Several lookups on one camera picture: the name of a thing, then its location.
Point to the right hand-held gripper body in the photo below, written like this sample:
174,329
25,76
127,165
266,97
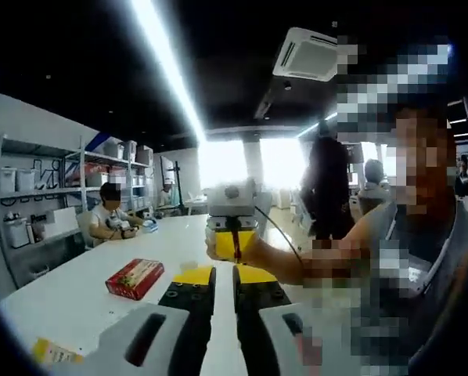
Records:
234,203

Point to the white cup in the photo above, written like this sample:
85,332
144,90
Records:
188,266

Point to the grey metal shelf rack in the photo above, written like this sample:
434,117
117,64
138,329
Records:
34,192
112,158

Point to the person's right hand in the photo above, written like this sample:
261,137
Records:
273,266

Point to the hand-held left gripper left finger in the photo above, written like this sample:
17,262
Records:
148,344

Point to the yellow cardboard box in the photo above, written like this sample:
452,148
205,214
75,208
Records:
56,352

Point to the red flat box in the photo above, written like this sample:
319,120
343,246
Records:
134,279

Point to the white cardboard box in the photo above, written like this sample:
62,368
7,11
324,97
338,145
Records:
62,222

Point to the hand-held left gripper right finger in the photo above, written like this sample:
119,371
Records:
269,337

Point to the white storage bin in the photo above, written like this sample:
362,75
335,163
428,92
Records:
19,234
26,181
8,181

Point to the white ceiling air conditioner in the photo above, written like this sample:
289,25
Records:
308,55

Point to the black pole stand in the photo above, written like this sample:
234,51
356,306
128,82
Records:
178,188

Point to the person in grey shirt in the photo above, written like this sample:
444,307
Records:
463,243

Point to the long ceiling light strip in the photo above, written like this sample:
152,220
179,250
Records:
167,66

